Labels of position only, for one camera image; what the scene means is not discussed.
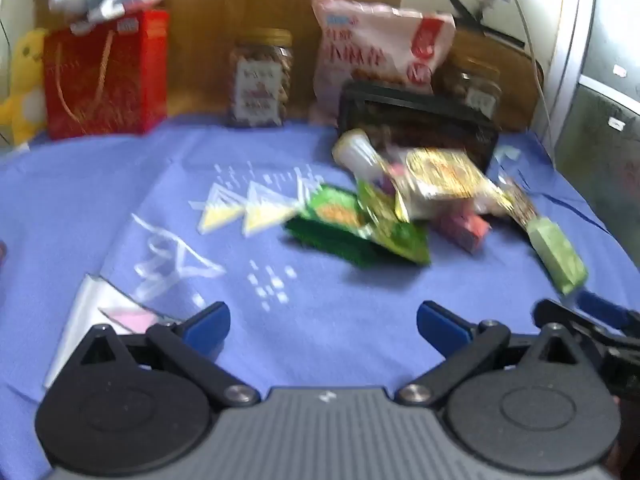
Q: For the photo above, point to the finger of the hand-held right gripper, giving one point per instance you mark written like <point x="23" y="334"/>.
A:
<point x="565" y="317"/>
<point x="602" y="308"/>

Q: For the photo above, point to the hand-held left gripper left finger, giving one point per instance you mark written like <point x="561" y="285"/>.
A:
<point x="206" y="327"/>

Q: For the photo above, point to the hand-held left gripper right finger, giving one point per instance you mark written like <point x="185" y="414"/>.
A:
<point x="440" y="327"/>

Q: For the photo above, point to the light green snack packet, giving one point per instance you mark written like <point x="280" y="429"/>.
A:
<point x="557" y="255"/>

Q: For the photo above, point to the pink snack box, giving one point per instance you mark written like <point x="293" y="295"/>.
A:
<point x="462" y="230"/>

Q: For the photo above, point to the bright green snack packet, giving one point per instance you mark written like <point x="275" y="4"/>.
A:
<point x="395" y="230"/>

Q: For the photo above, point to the brown patterned snack packet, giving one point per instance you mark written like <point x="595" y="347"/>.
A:
<point x="520" y="202"/>

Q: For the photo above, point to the gold snack packet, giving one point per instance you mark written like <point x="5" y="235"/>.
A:
<point x="445" y="175"/>

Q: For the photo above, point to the dark green snack packet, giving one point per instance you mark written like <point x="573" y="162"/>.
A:
<point x="330" y="220"/>

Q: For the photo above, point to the white snack tube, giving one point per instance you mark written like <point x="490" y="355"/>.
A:
<point x="357" y="152"/>

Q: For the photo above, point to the dark tin box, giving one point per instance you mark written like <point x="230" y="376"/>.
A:
<point x="425" y="120"/>

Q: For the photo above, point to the smartphone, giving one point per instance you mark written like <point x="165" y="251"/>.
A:
<point x="95" y="310"/>

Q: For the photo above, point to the blue printed cloth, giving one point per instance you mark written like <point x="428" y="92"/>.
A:
<point x="320" y="285"/>

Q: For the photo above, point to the white framed glass door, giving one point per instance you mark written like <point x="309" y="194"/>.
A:
<point x="610" y="110"/>

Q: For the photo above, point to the pecan jar with gold lid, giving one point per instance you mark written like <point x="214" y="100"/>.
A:
<point x="470" y="85"/>

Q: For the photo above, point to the brown padded board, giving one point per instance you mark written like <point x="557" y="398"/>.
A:
<point x="515" y="70"/>

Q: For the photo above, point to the cashew jar with gold lid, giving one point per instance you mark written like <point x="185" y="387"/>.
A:
<point x="260" y="80"/>

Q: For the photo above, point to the red gift box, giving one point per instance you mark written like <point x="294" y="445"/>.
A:
<point x="110" y="75"/>

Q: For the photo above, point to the pink snack bag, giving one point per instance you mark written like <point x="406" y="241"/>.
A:
<point x="370" y="45"/>

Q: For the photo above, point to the yellow duck plush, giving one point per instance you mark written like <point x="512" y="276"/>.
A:
<point x="25" y="75"/>

